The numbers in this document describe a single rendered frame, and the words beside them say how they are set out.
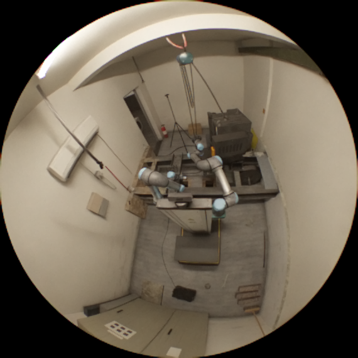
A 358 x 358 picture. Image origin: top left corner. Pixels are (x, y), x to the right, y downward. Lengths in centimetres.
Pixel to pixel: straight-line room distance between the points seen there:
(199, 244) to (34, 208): 199
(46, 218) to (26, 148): 78
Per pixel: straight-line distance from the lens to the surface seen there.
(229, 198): 119
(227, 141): 149
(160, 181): 92
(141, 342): 184
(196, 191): 198
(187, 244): 161
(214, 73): 366
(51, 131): 172
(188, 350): 183
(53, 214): 167
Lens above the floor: 243
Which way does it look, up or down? 55 degrees down
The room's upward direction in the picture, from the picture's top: 24 degrees counter-clockwise
